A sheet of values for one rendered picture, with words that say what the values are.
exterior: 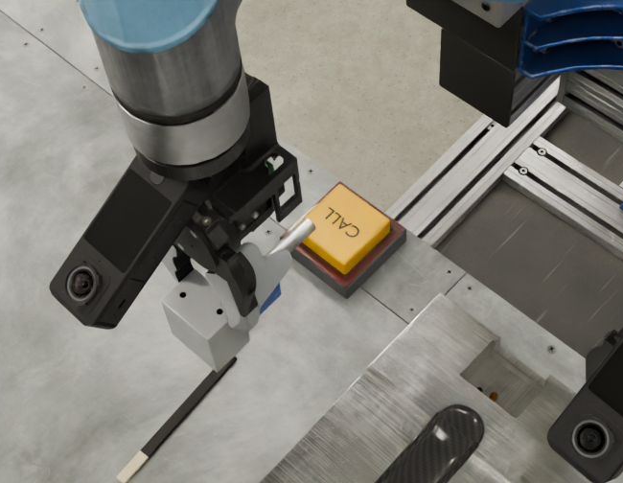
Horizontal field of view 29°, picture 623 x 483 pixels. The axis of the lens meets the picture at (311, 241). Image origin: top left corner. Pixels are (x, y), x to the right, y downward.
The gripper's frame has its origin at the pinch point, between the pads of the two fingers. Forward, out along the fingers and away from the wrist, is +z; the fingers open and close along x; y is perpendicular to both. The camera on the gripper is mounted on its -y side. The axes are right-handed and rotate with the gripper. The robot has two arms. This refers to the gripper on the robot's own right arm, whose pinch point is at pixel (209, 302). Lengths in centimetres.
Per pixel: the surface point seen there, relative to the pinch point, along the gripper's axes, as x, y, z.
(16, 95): 38.4, 8.1, 15.1
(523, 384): -19.2, 13.4, 8.7
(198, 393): 1.7, -2.4, 14.6
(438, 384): -15.0, 8.2, 6.0
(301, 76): 68, 72, 95
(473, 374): -15.7, 11.6, 8.7
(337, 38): 68, 82, 95
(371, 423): -13.2, 2.7, 6.3
